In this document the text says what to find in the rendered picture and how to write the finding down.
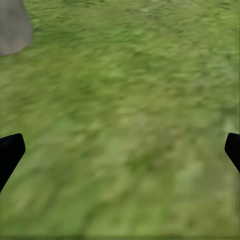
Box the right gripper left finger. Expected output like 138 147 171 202
0 133 26 192

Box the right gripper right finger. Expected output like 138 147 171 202
224 132 240 172

